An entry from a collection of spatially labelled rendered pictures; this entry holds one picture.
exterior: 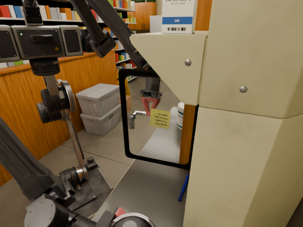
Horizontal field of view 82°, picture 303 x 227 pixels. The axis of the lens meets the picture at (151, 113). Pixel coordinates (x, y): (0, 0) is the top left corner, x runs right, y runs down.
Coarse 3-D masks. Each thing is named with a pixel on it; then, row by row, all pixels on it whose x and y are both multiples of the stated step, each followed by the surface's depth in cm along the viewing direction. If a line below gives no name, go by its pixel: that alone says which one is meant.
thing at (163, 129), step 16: (128, 80) 62; (144, 80) 60; (160, 80) 59; (128, 96) 65; (144, 96) 63; (160, 96) 61; (176, 96) 60; (128, 112) 68; (144, 112) 66; (160, 112) 64; (176, 112) 62; (192, 112) 60; (128, 128) 72; (144, 128) 69; (160, 128) 67; (176, 128) 65; (192, 128) 63; (144, 144) 73; (160, 144) 70; (176, 144) 68; (176, 160) 72
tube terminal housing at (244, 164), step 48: (240, 0) 20; (288, 0) 18; (240, 48) 22; (288, 48) 20; (240, 96) 24; (288, 96) 22; (240, 144) 27; (288, 144) 27; (192, 192) 35; (240, 192) 30; (288, 192) 36
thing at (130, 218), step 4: (128, 216) 35; (132, 216) 35; (136, 216) 35; (120, 220) 34; (124, 220) 34; (128, 220) 34; (132, 220) 31; (136, 220) 34; (140, 220) 34; (144, 220) 34; (116, 224) 33; (120, 224) 33; (124, 224) 30; (128, 224) 30; (132, 224) 30; (136, 224) 30; (140, 224) 33; (144, 224) 33; (148, 224) 34
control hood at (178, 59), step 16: (160, 32) 34; (144, 48) 26; (160, 48) 25; (176, 48) 24; (192, 48) 24; (160, 64) 26; (176, 64) 25; (192, 64) 24; (176, 80) 26; (192, 80) 25; (192, 96) 26
